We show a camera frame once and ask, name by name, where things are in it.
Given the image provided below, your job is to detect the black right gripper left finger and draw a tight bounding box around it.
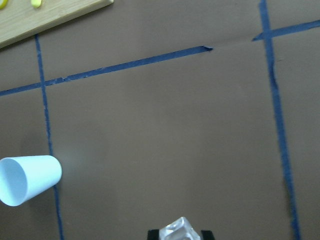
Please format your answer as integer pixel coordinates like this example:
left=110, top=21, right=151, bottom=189
left=147, top=229, right=160, bottom=240

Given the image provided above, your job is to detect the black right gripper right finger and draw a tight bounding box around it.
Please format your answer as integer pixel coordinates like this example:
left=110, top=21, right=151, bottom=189
left=200, top=230, right=215, bottom=240

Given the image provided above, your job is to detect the light blue paper cup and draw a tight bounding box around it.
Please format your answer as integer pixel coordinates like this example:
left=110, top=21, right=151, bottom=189
left=0, top=155, right=62, bottom=207

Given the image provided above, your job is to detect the bamboo cutting board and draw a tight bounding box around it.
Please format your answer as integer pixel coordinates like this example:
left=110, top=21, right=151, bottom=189
left=0, top=0, right=114, bottom=48

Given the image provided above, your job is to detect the yellow plastic knife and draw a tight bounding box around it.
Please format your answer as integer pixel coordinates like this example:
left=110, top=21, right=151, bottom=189
left=30, top=0, right=42, bottom=9

